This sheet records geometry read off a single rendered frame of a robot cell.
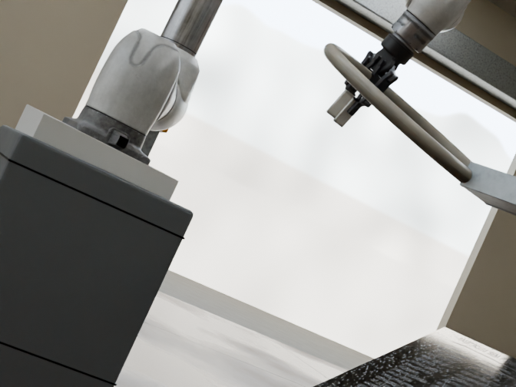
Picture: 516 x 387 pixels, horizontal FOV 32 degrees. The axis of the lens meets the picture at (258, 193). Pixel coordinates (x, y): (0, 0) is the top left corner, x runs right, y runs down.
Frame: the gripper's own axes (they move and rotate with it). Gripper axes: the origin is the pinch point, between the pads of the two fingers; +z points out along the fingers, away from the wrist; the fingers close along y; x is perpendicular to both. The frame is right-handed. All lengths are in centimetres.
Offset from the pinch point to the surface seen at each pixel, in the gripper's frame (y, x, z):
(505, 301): -482, 639, 106
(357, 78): 31.3, -23.0, -9.5
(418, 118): 6.0, 13.3, -9.7
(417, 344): 52, 17, 22
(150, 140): -89, 10, 58
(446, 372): 66, 12, 19
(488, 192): 52, 2, -10
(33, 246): 21, -47, 58
